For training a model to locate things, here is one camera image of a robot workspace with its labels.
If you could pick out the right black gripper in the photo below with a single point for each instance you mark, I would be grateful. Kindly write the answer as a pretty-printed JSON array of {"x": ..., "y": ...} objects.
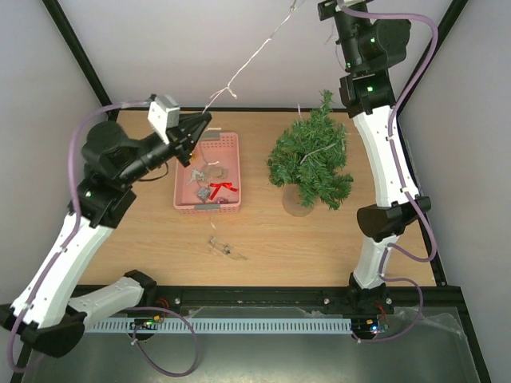
[{"x": 326, "y": 8}]

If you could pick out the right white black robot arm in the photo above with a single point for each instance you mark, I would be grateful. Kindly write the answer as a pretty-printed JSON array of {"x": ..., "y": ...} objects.
[{"x": 371, "y": 46}]

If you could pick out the silver gift box ornament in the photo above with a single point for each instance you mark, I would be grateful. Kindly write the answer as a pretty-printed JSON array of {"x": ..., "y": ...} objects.
[{"x": 204, "y": 193}]

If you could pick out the pink plastic basket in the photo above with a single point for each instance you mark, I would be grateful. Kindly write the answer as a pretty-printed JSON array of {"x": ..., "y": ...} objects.
[{"x": 214, "y": 147}]

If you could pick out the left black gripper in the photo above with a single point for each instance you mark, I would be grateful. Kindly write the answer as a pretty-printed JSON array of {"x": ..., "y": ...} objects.
[{"x": 184, "y": 137}]

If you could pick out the beige felt ornament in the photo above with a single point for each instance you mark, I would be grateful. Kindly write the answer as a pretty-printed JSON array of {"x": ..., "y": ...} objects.
[{"x": 215, "y": 172}]

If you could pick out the small green christmas tree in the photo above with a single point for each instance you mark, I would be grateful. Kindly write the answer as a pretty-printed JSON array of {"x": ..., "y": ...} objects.
[{"x": 312, "y": 154}]

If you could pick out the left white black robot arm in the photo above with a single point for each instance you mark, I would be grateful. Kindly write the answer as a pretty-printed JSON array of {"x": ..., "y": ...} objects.
[{"x": 46, "y": 316}]

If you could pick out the red ribbon bow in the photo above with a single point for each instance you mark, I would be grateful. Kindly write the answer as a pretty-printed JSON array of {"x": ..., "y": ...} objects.
[{"x": 216, "y": 187}]

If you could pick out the black frame rail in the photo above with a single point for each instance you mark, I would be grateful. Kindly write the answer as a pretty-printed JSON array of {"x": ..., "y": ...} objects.
[{"x": 326, "y": 300}]

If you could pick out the silver reindeer ornament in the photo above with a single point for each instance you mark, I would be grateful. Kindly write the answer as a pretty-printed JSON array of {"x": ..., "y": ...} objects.
[{"x": 197, "y": 177}]

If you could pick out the light blue cable duct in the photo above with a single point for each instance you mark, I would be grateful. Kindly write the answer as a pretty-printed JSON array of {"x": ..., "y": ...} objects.
[{"x": 226, "y": 326}]

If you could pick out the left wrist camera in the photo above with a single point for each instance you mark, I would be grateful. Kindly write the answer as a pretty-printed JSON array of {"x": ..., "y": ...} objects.
[{"x": 163, "y": 114}]

